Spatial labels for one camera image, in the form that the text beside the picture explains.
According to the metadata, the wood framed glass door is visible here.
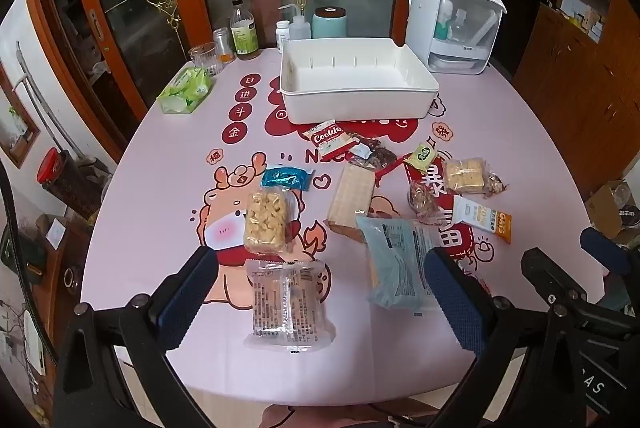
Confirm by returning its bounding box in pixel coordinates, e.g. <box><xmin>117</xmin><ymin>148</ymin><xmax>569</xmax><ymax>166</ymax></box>
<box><xmin>30</xmin><ymin>0</ymin><xmax>463</xmax><ymax>144</ymax></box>

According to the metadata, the teal canister brown lid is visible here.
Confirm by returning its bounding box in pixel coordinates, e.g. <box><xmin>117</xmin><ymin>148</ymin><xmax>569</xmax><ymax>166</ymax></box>
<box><xmin>312</xmin><ymin>6</ymin><xmax>348</xmax><ymax>40</ymax></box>

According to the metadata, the white orange snack packet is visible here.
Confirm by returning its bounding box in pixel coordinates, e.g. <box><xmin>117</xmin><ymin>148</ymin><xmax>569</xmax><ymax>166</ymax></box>
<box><xmin>451</xmin><ymin>197</ymin><xmax>513</xmax><ymax>245</ymax></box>

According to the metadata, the clear squeeze wash bottle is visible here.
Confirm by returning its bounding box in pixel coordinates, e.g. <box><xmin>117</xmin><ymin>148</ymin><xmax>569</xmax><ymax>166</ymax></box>
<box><xmin>278</xmin><ymin>4</ymin><xmax>313</xmax><ymax>40</ymax></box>

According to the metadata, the teal bottle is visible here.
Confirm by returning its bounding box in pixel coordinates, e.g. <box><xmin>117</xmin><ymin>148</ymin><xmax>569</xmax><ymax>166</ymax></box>
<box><xmin>434</xmin><ymin>0</ymin><xmax>453</xmax><ymax>42</ymax></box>

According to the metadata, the clear glass cup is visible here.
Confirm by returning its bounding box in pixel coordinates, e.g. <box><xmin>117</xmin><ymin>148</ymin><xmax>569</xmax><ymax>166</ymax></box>
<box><xmin>188</xmin><ymin>42</ymin><xmax>224</xmax><ymax>78</ymax></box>

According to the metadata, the glass bottle green label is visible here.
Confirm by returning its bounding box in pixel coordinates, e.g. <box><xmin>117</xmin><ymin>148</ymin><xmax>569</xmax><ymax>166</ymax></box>
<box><xmin>229</xmin><ymin>0</ymin><xmax>259</xmax><ymax>61</ymax></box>

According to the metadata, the red cookie packet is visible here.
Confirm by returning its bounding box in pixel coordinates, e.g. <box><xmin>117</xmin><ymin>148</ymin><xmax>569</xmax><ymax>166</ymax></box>
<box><xmin>303</xmin><ymin>120</ymin><xmax>351</xmax><ymax>161</ymax></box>

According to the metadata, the clear mixed nut packet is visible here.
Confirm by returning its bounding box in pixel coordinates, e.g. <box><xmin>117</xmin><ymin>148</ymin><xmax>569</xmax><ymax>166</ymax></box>
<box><xmin>407</xmin><ymin>181</ymin><xmax>443</xmax><ymax>221</ymax></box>

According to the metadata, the cardboard box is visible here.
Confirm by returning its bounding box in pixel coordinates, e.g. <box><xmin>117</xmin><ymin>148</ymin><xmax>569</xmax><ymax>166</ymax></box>
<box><xmin>585</xmin><ymin>181</ymin><xmax>640</xmax><ymax>244</ymax></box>

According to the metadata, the clear printed cracker packet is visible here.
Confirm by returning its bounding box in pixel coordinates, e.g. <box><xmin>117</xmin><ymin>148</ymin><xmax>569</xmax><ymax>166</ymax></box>
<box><xmin>243</xmin><ymin>258</ymin><xmax>337</xmax><ymax>351</ymax></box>

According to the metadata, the wooden picture frame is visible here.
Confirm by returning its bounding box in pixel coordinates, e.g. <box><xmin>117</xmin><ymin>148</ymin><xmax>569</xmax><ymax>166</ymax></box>
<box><xmin>0</xmin><ymin>73</ymin><xmax>41</xmax><ymax>169</ymax></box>

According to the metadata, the silver door handle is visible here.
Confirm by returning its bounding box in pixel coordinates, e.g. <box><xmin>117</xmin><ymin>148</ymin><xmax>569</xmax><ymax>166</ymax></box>
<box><xmin>89</xmin><ymin>8</ymin><xmax>103</xmax><ymax>54</ymax></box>

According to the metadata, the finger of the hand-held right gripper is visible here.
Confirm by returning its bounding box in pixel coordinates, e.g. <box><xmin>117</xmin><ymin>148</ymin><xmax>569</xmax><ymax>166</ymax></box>
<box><xmin>579</xmin><ymin>227</ymin><xmax>633</xmax><ymax>276</ymax></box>
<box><xmin>521</xmin><ymin>247</ymin><xmax>588</xmax><ymax>309</ymax></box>

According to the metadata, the beige wafer pack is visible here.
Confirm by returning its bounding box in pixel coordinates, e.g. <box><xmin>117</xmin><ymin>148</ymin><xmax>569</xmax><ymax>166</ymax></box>
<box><xmin>325</xmin><ymin>163</ymin><xmax>377</xmax><ymax>244</ymax></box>

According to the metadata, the brown white snack packet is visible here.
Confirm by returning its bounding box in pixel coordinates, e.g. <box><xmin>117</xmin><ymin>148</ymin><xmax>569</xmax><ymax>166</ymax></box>
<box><xmin>346</xmin><ymin>133</ymin><xmax>383</xmax><ymax>166</ymax></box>

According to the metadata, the clear puffed snack pack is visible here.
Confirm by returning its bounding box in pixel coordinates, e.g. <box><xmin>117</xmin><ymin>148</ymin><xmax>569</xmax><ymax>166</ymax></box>
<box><xmin>243</xmin><ymin>189</ymin><xmax>296</xmax><ymax>255</ymax></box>

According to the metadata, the grey metal pole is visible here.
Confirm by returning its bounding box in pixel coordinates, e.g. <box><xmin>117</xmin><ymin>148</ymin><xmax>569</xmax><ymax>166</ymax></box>
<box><xmin>15</xmin><ymin>41</ymin><xmax>86</xmax><ymax>159</ymax></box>

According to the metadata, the small jar metal lid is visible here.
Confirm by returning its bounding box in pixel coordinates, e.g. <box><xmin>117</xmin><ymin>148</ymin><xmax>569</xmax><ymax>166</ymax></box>
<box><xmin>212</xmin><ymin>28</ymin><xmax>237</xmax><ymax>64</ymax></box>

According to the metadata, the red lidded plastic jar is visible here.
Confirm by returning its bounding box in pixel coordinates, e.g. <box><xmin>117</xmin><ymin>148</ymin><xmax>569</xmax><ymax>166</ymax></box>
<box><xmin>37</xmin><ymin>147</ymin><xmax>108</xmax><ymax>219</ymax></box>

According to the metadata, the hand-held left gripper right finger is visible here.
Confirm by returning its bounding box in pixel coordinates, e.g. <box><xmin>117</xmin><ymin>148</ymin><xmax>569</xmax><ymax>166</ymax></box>
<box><xmin>424</xmin><ymin>247</ymin><xmax>583</xmax><ymax>428</ymax></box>

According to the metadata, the wooden cabinet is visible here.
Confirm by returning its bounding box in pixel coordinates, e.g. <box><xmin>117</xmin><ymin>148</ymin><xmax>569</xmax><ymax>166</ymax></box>
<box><xmin>512</xmin><ymin>3</ymin><xmax>640</xmax><ymax>209</ymax></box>

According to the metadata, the white water filter pitcher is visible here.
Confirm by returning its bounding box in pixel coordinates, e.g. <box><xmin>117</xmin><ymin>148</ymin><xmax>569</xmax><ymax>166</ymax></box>
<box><xmin>404</xmin><ymin>0</ymin><xmax>508</xmax><ymax>75</ymax></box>

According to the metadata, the yellow cracker packet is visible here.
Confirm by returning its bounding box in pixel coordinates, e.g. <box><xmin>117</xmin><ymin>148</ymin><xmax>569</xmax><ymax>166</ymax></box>
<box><xmin>442</xmin><ymin>157</ymin><xmax>508</xmax><ymax>198</ymax></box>

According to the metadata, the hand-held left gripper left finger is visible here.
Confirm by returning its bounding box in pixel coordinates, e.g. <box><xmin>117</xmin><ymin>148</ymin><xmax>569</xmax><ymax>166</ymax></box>
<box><xmin>52</xmin><ymin>247</ymin><xmax>221</xmax><ymax>428</ymax></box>

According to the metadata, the green wet wipes pack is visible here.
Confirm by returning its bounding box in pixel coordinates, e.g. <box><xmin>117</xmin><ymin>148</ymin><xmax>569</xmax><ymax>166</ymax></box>
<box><xmin>156</xmin><ymin>67</ymin><xmax>213</xmax><ymax>114</ymax></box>

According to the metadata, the light blue snack packet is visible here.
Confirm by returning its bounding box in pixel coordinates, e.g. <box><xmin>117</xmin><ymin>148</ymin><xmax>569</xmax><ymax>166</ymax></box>
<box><xmin>356</xmin><ymin>215</ymin><xmax>451</xmax><ymax>311</ymax></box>

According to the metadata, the small green snack packet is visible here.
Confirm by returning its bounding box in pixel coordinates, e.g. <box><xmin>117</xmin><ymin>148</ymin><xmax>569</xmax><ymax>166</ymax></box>
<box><xmin>402</xmin><ymin>141</ymin><xmax>439</xmax><ymax>174</ymax></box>

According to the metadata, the white plastic bin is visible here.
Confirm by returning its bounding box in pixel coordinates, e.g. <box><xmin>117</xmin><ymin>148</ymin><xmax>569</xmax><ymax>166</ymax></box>
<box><xmin>278</xmin><ymin>37</ymin><xmax>441</xmax><ymax>125</ymax></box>

